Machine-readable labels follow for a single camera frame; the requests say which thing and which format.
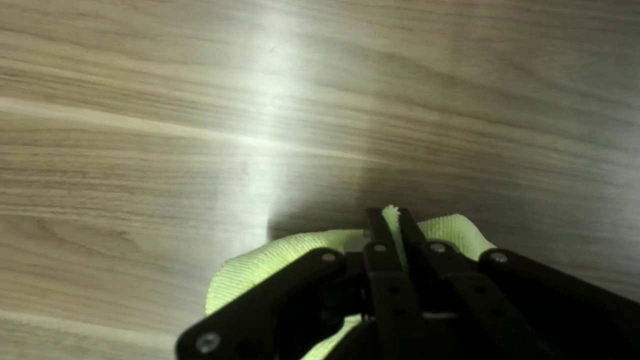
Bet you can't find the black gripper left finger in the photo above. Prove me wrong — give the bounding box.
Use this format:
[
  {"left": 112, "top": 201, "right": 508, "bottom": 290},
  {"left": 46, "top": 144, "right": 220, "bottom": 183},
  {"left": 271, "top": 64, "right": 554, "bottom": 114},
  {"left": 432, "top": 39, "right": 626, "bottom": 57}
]
[{"left": 175, "top": 205, "right": 437, "bottom": 360}]

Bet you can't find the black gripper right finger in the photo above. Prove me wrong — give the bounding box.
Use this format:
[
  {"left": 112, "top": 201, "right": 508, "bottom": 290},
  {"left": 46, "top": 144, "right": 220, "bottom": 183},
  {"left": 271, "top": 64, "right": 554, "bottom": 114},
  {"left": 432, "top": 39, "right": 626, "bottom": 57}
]
[{"left": 396, "top": 205, "right": 640, "bottom": 360}]

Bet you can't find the bright yellow towel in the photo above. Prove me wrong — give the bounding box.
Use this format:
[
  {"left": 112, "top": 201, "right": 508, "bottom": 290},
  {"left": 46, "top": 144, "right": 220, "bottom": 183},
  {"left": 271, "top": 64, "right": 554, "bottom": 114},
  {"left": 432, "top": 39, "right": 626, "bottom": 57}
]
[{"left": 204, "top": 201, "right": 496, "bottom": 360}]

